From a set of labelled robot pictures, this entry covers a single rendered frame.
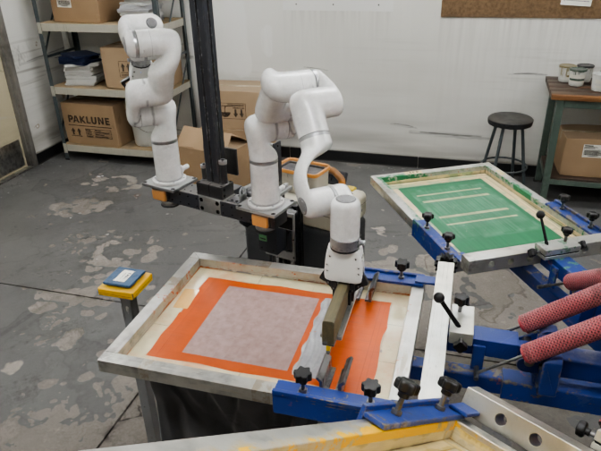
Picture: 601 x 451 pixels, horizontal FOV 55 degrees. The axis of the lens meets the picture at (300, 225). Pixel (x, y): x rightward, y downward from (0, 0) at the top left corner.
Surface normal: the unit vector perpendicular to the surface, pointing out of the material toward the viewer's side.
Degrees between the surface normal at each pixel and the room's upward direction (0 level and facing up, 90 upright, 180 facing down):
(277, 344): 0
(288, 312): 0
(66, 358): 0
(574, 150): 89
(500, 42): 90
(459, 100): 90
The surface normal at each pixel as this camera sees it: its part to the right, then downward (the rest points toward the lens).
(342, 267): -0.30, 0.46
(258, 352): -0.02, -0.89
